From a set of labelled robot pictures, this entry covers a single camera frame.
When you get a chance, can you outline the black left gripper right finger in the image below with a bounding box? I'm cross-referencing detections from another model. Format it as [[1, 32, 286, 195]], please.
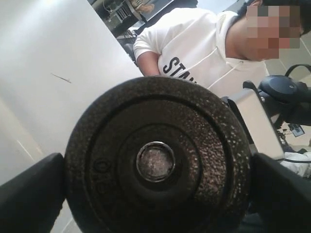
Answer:
[[250, 153, 311, 233]]

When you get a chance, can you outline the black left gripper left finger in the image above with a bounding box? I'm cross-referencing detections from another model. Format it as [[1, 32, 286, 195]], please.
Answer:
[[0, 153, 65, 233]]

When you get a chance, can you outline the chrome dumbbell bar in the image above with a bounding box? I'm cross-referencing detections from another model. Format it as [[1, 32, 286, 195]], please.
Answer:
[[136, 141, 176, 183]]

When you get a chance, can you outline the black weight plate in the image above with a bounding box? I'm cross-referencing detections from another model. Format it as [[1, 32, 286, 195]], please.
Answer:
[[64, 77, 251, 233]]

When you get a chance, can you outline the person in white hoodie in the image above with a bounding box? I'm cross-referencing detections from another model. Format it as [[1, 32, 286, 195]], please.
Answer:
[[133, 0, 311, 97]]

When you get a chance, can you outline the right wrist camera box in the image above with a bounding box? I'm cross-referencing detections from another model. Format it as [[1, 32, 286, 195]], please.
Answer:
[[222, 88, 284, 160]]

